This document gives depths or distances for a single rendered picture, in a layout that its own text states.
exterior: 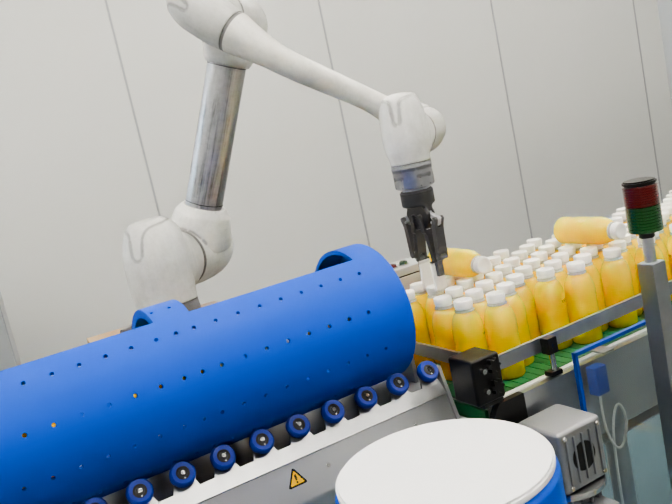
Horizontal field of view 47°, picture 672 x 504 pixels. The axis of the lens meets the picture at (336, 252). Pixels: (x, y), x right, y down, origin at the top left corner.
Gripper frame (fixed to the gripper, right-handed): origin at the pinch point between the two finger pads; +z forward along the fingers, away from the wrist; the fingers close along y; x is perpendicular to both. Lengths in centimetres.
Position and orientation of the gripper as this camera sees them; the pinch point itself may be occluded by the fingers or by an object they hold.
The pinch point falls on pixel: (432, 275)
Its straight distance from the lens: 176.8
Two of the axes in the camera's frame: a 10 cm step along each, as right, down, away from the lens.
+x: 8.4, -2.6, 4.7
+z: 2.1, 9.7, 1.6
